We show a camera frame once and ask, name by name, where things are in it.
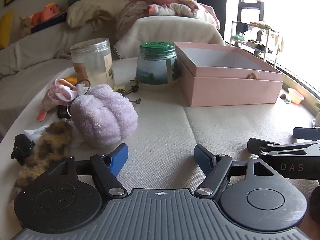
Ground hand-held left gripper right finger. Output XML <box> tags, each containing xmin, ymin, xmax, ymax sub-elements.
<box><xmin>194</xmin><ymin>144</ymin><xmax>277</xmax><ymax>200</ymax></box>

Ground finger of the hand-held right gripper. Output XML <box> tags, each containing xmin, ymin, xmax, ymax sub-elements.
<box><xmin>293</xmin><ymin>127</ymin><xmax>320</xmax><ymax>140</ymax></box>
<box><xmin>247</xmin><ymin>138</ymin><xmax>320</xmax><ymax>156</ymax></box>

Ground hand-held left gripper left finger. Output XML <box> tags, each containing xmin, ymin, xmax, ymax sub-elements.
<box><xmin>46</xmin><ymin>144</ymin><xmax>129</xmax><ymax>198</ymax></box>

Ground pink cardboard box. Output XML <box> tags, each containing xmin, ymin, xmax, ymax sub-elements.
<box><xmin>174</xmin><ymin>42</ymin><xmax>284</xmax><ymax>107</ymax></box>

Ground leopard print scrunchie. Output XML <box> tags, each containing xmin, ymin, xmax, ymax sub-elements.
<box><xmin>12</xmin><ymin>121</ymin><xmax>74</xmax><ymax>193</ymax></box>

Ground black hair ties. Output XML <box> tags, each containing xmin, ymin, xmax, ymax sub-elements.
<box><xmin>57</xmin><ymin>79</ymin><xmax>91</xmax><ymax>121</ymax></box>

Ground pink white cloth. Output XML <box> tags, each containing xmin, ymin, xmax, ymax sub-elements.
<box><xmin>37</xmin><ymin>78</ymin><xmax>84</xmax><ymax>122</ymax></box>

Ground black hair claw clip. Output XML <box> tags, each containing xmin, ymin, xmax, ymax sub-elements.
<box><xmin>10</xmin><ymin>134</ymin><xmax>35</xmax><ymax>165</ymax></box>

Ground green lid glass jar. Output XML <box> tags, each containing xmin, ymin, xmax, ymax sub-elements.
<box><xmin>136</xmin><ymin>41</ymin><xmax>180</xmax><ymax>92</ymax></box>

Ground clear plastic jar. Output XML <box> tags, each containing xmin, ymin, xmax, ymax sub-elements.
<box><xmin>70</xmin><ymin>38</ymin><xmax>115</xmax><ymax>90</ymax></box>

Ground metal shoe rack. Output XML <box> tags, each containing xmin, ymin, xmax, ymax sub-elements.
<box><xmin>229</xmin><ymin>21</ymin><xmax>282</xmax><ymax>67</ymax></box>

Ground white throw blanket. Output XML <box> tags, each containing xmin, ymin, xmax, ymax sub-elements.
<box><xmin>114</xmin><ymin>16</ymin><xmax>225</xmax><ymax>60</ymax></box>

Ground beige pillow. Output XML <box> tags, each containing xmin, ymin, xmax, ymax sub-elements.
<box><xmin>66</xmin><ymin>0</ymin><xmax>130</xmax><ymax>29</ymax></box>

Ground dark blue tray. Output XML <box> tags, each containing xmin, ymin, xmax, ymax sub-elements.
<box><xmin>30</xmin><ymin>12</ymin><xmax>68</xmax><ymax>34</ymax></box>

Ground floral blanket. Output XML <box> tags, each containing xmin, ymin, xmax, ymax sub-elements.
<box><xmin>117</xmin><ymin>0</ymin><xmax>220</xmax><ymax>38</ymax></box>

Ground beige plush toy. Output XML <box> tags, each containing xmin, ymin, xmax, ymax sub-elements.
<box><xmin>19</xmin><ymin>15</ymin><xmax>33</xmax><ymax>38</ymax></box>

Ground yellow cushion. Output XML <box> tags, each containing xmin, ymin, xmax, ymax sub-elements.
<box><xmin>0</xmin><ymin>10</ymin><xmax>14</xmax><ymax>49</ymax></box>

